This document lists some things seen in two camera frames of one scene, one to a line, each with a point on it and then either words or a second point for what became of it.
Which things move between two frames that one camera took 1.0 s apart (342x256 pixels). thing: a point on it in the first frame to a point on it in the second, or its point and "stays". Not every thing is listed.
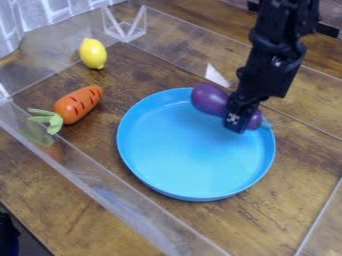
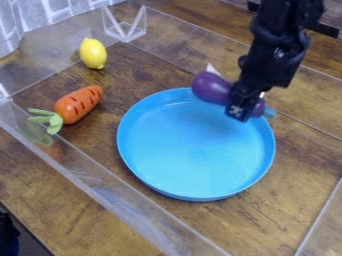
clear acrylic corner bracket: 124,31 stays
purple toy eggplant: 211,98 to 215,88
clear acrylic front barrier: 74,207 stays
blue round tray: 180,152 stays
